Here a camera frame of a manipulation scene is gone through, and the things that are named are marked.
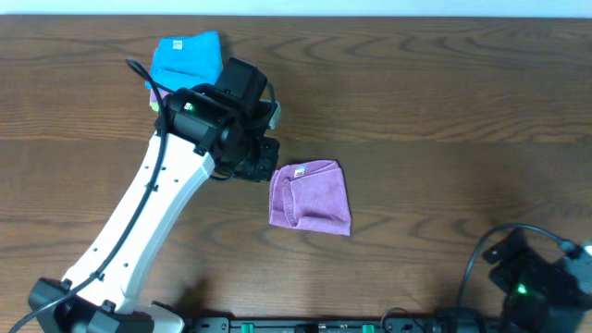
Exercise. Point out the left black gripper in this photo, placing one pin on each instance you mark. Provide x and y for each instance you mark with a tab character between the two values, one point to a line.
266	157

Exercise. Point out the large purple microfiber cloth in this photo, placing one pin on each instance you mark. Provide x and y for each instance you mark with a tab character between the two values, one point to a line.
310	196

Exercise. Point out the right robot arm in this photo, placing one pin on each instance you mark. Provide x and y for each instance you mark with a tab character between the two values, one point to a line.
540	296

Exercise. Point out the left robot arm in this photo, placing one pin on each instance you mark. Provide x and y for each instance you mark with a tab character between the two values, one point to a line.
202	133

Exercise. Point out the folded green cloth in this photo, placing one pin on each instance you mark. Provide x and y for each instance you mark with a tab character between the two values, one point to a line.
154	106

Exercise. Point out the folded purple cloth in stack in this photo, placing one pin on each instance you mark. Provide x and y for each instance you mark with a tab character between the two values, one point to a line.
153	95

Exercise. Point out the folded blue cloth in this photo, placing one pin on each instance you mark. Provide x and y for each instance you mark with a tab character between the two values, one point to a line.
186	61

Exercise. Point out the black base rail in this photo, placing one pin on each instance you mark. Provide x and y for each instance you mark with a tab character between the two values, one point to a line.
396	324

